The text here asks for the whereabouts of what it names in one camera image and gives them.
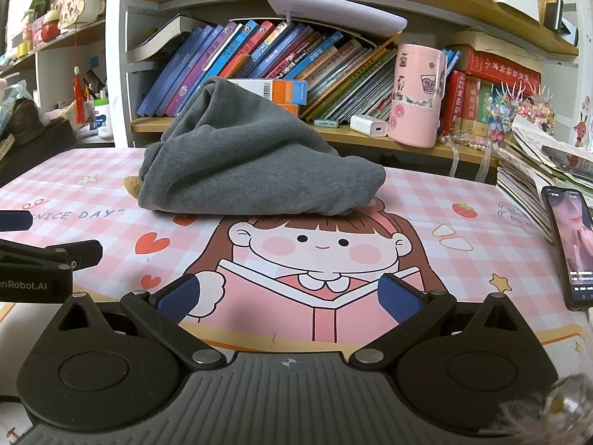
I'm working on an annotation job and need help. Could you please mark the orange white carton box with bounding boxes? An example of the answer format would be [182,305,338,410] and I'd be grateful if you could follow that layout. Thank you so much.
[227,79,309,106]

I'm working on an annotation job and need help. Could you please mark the stack of notebooks and papers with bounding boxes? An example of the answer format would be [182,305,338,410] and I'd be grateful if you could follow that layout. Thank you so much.
[496,113,593,244]

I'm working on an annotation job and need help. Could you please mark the white bottle blue label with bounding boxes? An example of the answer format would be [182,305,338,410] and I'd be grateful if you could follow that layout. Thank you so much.
[93,98,115,140]

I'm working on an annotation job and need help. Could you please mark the thick beige book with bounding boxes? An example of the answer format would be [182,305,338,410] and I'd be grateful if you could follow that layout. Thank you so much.
[447,32,544,62]

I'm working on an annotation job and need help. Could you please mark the black smartphone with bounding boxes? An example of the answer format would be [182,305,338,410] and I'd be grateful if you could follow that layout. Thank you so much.
[541,185,593,312]

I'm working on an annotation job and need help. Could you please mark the pearl bead string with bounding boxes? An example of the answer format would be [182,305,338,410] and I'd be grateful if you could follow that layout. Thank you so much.
[439,132,498,150]

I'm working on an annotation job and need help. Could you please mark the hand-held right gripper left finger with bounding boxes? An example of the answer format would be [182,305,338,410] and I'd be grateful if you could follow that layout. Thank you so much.
[46,274,228,374]

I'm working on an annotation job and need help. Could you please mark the dark bag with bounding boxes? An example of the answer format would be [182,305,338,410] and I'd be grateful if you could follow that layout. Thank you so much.
[0,97,77,174]

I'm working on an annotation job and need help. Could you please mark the black small device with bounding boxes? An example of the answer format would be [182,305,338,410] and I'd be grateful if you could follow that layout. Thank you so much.
[543,0,580,47]

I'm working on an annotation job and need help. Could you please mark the red tassel ornament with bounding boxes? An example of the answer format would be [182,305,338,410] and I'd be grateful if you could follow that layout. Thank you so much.
[72,67,87,126]

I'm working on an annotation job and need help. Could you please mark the cartoon deer sticker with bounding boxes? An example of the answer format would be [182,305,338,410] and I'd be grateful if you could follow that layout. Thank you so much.
[572,95,593,149]

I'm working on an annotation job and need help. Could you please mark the wooden white bookshelf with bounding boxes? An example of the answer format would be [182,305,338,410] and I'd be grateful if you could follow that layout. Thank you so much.
[104,0,584,181]

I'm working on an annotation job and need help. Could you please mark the clear crystal ball charm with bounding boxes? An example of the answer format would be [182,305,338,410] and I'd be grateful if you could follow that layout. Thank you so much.
[547,373,593,432]

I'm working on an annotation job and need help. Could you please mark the white charger plug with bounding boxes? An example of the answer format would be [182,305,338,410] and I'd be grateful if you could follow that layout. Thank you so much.
[349,115,389,137]

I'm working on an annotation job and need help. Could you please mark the grey fluffy pompom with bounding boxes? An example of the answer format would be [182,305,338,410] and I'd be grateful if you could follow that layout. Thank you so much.
[493,392,570,445]

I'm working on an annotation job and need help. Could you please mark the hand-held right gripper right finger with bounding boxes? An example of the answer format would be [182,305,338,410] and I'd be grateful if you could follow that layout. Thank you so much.
[348,273,533,372]

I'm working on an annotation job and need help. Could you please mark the white side shelf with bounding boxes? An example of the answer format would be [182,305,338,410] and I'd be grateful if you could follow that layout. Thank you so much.
[0,19,111,144]

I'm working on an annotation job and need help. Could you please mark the sparkly bead bouquet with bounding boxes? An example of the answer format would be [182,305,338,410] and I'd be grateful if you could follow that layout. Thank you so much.
[484,79,557,142]

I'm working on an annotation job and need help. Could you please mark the orange red thick book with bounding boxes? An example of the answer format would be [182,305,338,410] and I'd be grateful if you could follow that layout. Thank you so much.
[462,76,483,137]

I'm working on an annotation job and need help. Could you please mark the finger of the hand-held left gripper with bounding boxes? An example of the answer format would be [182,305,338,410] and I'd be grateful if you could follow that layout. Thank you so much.
[0,210,33,231]
[0,239,103,270]

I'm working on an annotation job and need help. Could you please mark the pink cartoon table mat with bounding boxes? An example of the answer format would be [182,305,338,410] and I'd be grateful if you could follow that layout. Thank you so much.
[0,146,593,445]

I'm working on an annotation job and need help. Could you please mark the red thick dictionary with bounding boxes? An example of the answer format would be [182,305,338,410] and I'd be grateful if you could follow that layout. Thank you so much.
[456,45,543,85]

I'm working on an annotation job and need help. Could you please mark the row of colourful books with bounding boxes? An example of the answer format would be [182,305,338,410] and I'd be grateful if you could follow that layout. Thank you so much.
[136,15,399,123]

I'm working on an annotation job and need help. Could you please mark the pink printed tin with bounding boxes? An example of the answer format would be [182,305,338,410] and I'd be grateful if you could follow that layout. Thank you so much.
[387,44,448,148]

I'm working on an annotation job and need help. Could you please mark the grey pants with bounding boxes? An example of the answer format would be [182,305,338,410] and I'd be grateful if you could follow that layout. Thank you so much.
[124,75,387,218]

